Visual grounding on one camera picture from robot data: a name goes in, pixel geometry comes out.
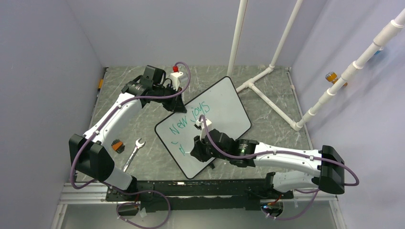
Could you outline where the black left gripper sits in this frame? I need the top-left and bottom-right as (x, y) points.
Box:
(153, 84), (186, 113)

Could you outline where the white whiteboard black frame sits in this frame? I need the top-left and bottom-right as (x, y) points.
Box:
(155, 76), (252, 179)

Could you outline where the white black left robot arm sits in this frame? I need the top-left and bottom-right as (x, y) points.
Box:
(69, 62), (191, 200)

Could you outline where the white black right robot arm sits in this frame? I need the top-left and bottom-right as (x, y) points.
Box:
(190, 129), (345, 198)

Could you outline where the silver open-end wrench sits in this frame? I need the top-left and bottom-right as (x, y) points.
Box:
(122, 138), (146, 172)

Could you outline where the orange black clamp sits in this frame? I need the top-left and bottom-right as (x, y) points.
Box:
(111, 139), (125, 154)

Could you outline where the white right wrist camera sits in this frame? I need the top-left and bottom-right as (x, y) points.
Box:
(194, 118), (212, 141)

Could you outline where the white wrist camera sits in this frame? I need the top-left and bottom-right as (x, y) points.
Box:
(194, 118), (212, 141)
(169, 65), (188, 91)

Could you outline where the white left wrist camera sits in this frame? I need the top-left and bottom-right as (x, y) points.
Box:
(169, 65), (188, 91)

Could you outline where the white PVC pipe frame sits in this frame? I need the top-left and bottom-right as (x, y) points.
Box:
(226, 0), (405, 132)

